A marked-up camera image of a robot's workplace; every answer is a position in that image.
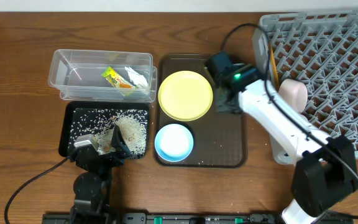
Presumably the yellow plate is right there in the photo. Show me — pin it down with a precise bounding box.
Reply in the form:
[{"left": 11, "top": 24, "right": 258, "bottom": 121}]
[{"left": 158, "top": 70, "right": 213, "bottom": 121}]

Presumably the wooden chopstick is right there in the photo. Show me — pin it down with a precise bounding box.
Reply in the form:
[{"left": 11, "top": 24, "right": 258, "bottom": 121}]
[{"left": 268, "top": 44, "right": 280, "bottom": 91}]

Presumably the light blue bowl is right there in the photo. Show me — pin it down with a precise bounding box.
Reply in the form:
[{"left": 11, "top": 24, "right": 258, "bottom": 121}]
[{"left": 154, "top": 124, "right": 194, "bottom": 162}]

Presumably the white bowl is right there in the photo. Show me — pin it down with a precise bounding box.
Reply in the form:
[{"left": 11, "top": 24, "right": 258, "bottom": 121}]
[{"left": 278, "top": 79, "right": 308, "bottom": 113}]

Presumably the white napkin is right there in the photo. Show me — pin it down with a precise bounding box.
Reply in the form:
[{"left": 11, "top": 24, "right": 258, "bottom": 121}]
[{"left": 124, "top": 67, "right": 149, "bottom": 89}]

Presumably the green snack wrapper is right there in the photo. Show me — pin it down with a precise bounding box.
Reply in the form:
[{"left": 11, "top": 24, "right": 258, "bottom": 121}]
[{"left": 101, "top": 67, "right": 136, "bottom": 89}]

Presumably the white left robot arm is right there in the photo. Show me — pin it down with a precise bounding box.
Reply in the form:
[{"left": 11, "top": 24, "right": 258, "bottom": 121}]
[{"left": 4, "top": 124, "right": 131, "bottom": 224}]

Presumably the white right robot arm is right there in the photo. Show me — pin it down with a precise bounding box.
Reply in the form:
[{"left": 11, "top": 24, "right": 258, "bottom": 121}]
[{"left": 205, "top": 23, "right": 358, "bottom": 223}]

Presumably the rice food waste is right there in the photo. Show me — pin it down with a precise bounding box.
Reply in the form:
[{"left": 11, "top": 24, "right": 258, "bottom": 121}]
[{"left": 68, "top": 108, "right": 149, "bottom": 159}]

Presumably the black waste tray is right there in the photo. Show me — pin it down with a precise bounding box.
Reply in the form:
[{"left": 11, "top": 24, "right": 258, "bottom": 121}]
[{"left": 58, "top": 101, "right": 149, "bottom": 157}]

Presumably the grey dishwasher rack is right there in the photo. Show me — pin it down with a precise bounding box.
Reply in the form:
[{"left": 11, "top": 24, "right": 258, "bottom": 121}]
[{"left": 252, "top": 10, "right": 358, "bottom": 158}]

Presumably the dark brown serving tray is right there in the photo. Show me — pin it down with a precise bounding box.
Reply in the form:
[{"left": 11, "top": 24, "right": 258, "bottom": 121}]
[{"left": 154, "top": 54, "right": 247, "bottom": 168}]

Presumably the clear plastic bin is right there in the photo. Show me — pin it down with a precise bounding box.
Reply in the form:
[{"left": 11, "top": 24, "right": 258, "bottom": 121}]
[{"left": 48, "top": 49, "right": 158, "bottom": 103}]

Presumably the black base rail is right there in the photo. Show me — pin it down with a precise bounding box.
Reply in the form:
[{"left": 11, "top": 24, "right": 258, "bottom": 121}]
[{"left": 42, "top": 212, "right": 354, "bottom": 224}]

